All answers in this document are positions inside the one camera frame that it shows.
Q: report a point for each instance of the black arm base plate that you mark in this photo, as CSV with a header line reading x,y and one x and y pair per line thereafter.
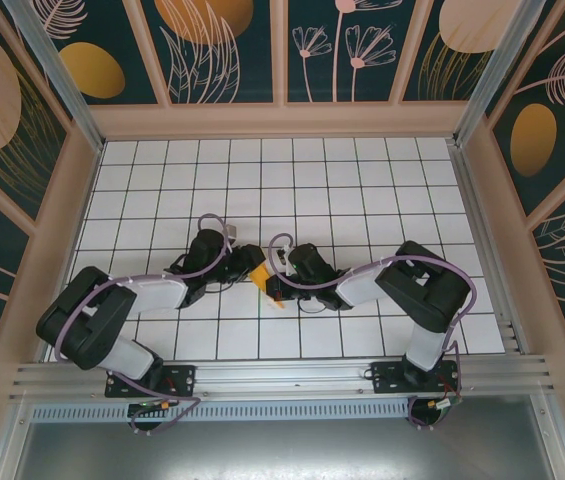
x,y
182,380
387,380

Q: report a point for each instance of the grey metal sheet panel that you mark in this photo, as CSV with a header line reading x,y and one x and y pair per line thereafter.
x,y
282,450

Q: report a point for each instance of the orange paper sheet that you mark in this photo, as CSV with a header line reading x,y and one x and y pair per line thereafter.
x,y
259,276

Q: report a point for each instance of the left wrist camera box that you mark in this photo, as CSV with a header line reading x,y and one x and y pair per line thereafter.
x,y
232,231

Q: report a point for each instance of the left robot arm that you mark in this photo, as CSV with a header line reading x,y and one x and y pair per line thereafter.
x,y
82,320

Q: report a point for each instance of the aluminium side rail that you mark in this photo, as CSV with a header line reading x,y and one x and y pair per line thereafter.
x,y
482,240

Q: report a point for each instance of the small controller circuit board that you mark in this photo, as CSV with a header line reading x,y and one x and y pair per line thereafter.
x,y
149,406
439,404

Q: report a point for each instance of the aluminium mounting rail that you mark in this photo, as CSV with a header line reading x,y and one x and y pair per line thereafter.
x,y
282,375

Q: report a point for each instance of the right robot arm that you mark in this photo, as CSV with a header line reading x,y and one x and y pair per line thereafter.
x,y
417,295

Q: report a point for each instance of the aluminium frame post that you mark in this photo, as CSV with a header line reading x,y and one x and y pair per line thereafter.
x,y
497,65
57,70

